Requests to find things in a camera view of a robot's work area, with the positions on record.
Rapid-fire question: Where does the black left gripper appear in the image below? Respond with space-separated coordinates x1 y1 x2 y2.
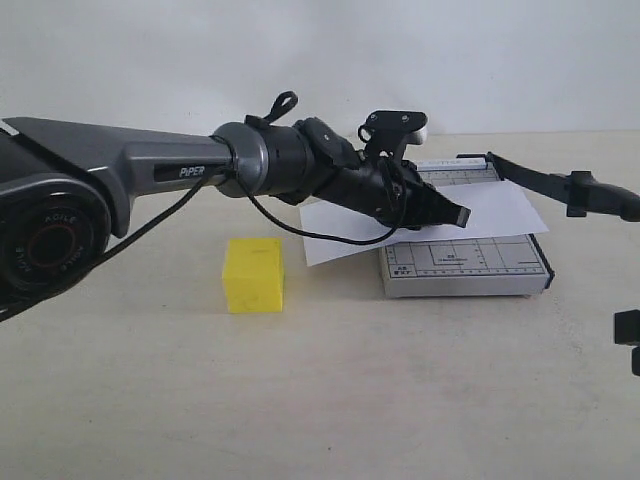
319 160 471 230

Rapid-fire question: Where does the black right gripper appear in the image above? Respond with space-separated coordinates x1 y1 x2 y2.
613 309 640 376

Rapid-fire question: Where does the white paper sheet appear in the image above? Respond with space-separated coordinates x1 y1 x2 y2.
299 181 548 266

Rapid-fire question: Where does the yellow foam cube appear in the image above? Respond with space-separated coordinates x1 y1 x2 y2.
222 237 284 314

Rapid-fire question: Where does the grey left Piper robot arm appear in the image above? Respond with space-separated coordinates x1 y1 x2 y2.
1 114 470 319

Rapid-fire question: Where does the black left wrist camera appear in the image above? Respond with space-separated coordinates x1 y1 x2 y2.
358 110 428 163

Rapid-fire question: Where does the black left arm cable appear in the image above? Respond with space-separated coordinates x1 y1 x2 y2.
0 89 406 324

